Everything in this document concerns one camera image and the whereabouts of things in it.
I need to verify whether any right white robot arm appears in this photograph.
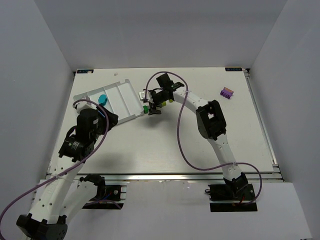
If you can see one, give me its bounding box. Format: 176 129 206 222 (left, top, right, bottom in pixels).
142 71 248 198

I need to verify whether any blue label sticker left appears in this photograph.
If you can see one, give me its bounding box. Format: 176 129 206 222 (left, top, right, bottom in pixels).
76 69 94 74

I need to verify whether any white divided plastic tray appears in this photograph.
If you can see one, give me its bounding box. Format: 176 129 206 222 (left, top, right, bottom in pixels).
73 79 144 124

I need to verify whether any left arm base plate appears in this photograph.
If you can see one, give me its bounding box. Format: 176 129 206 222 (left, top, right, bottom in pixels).
82 184 127 210

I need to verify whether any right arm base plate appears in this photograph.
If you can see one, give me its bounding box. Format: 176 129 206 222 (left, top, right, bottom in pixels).
204 184 258 213

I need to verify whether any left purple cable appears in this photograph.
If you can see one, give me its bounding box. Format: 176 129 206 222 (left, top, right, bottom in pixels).
0 99 123 218

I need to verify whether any blue label sticker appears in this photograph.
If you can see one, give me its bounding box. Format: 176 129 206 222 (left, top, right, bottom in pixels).
224 67 243 72
76 69 94 74

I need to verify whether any dark green lego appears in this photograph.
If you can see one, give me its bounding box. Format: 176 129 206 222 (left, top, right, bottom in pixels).
143 105 149 114

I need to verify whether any blue rounded lego brick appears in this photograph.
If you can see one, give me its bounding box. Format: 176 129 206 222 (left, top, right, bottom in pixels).
98 94 108 106

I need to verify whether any purple lego brick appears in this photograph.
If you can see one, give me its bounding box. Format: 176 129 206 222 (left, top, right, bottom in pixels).
220 87 234 99

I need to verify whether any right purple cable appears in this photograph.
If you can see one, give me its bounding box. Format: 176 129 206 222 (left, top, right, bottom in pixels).
145 71 263 206

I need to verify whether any blue label sticker right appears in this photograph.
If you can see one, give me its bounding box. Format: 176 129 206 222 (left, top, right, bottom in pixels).
224 67 243 72

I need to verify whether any purple cable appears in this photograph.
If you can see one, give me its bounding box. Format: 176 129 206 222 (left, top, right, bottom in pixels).
145 71 263 206
0 99 123 218

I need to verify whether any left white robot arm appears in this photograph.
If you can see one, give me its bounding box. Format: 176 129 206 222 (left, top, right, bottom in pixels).
16 104 118 240

